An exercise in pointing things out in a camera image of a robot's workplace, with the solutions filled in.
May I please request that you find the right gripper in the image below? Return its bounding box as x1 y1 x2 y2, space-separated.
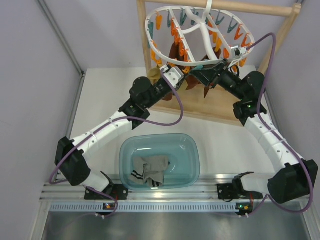
190 58 246 101

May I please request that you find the yellow sock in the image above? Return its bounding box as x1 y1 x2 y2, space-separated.
147 65 161 84
181 78 189 91

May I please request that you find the white round clip hanger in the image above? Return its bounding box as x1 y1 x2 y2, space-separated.
144 5 255 73

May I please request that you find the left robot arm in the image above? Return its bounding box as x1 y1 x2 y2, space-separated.
54 73 184 199

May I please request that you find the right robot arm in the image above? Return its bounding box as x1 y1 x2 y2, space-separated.
189 59 319 204

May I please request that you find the wooden hanging rack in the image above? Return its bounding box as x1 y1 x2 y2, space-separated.
136 0 302 125

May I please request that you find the teal plastic tub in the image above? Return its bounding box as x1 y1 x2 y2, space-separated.
119 133 200 191

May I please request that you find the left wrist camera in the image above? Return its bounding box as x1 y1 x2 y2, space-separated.
159 65 185 88

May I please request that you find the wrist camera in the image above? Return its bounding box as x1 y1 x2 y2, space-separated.
230 45 248 61
159 65 185 88

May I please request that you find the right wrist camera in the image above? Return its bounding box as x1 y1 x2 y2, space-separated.
230 45 248 61

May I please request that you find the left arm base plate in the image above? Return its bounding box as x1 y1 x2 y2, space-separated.
84 184 129 201

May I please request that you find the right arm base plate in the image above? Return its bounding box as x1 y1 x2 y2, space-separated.
216 183 250 202

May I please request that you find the slotted cable duct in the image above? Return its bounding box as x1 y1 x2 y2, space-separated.
49 201 252 213

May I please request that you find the aluminium mounting rail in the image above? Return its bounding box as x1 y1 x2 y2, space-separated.
39 172 313 201

